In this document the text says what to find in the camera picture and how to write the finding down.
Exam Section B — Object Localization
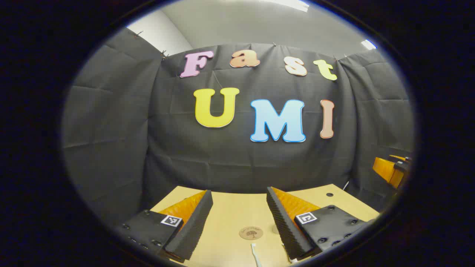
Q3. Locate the black backdrop cloth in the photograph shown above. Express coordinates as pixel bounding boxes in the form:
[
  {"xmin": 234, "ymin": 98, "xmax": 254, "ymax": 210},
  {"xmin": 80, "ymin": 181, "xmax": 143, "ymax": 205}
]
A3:
[{"xmin": 61, "ymin": 28, "xmax": 416, "ymax": 227}]

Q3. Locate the white toothbrush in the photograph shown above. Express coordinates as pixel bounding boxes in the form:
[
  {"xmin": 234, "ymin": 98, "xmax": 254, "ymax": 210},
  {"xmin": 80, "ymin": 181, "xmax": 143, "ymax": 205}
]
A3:
[{"xmin": 250, "ymin": 243, "xmax": 262, "ymax": 267}]

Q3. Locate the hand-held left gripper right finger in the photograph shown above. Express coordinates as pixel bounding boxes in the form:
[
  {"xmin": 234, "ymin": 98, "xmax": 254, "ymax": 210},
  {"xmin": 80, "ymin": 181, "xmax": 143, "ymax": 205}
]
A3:
[{"xmin": 266, "ymin": 187, "xmax": 375, "ymax": 261}]

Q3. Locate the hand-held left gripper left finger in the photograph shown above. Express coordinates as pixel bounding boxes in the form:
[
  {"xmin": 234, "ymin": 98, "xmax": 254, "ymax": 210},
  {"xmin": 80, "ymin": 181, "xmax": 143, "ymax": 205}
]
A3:
[{"xmin": 113, "ymin": 190, "xmax": 214, "ymax": 264}]

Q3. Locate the round brown coaster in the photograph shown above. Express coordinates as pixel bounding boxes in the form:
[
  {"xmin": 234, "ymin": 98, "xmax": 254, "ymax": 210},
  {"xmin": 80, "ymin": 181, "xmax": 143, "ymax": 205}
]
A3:
[{"xmin": 239, "ymin": 227, "xmax": 264, "ymax": 240}]

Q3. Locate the light wooden desktop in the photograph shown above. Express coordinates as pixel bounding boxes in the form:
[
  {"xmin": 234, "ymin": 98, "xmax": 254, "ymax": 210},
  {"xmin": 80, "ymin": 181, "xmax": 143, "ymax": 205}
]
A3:
[{"xmin": 150, "ymin": 184, "xmax": 381, "ymax": 267}]

